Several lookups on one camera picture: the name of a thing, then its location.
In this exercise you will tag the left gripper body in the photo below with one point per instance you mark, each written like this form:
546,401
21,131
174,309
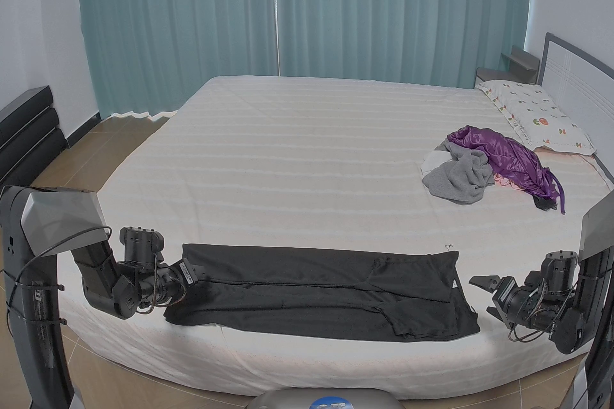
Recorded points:
175,285

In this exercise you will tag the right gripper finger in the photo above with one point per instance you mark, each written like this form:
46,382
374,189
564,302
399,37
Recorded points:
489,284
501,318

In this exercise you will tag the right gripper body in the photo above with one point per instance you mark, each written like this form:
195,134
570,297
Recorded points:
523,306

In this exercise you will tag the black T-shirt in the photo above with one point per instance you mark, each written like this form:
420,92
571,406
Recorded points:
312,297

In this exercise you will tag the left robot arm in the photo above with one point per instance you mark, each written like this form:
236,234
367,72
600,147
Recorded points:
52,225

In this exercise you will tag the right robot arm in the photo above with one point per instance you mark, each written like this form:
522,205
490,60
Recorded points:
590,263

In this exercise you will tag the bed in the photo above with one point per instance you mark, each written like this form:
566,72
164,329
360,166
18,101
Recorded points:
297,158

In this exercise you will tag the dark grey garment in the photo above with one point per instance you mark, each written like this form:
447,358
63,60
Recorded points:
544,204

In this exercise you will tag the pink garment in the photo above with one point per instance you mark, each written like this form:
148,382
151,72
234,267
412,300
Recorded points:
503,181

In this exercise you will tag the purple satin garment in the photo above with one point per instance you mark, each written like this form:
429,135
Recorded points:
508,155

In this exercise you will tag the white garment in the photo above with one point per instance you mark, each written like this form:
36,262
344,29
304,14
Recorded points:
431,162

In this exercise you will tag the white printed pillow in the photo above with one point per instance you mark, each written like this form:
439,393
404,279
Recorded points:
537,112

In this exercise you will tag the black chest of drawers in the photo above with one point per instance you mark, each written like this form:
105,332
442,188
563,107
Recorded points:
26,134

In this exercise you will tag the grey bedside table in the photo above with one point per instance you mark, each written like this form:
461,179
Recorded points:
515,62

